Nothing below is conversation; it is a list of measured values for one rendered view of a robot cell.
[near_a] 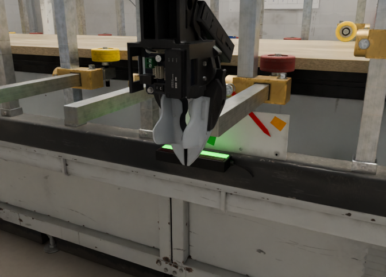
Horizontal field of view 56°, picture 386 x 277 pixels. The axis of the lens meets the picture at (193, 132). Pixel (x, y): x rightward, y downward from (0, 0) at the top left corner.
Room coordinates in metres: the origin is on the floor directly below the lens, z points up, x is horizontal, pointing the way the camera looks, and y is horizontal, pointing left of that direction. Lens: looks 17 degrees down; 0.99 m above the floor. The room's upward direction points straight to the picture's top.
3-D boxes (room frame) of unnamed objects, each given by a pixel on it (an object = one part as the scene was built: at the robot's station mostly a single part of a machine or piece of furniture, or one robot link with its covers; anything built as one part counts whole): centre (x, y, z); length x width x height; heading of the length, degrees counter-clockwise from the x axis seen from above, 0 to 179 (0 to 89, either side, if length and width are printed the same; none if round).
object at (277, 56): (0.85, -0.20, 0.85); 0.08 x 0.08 x 0.11
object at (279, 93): (0.77, -0.14, 0.85); 0.13 x 0.06 x 0.05; 65
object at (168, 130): (0.41, 0.03, 0.86); 0.06 x 0.03 x 0.09; 155
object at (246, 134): (0.77, -0.08, 0.75); 0.26 x 0.01 x 0.10; 65
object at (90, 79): (0.98, 0.31, 0.84); 0.13 x 0.06 x 0.05; 65
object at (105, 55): (1.07, 0.25, 0.85); 0.08 x 0.08 x 0.11
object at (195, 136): (0.39, 0.00, 0.86); 0.06 x 0.03 x 0.09; 155
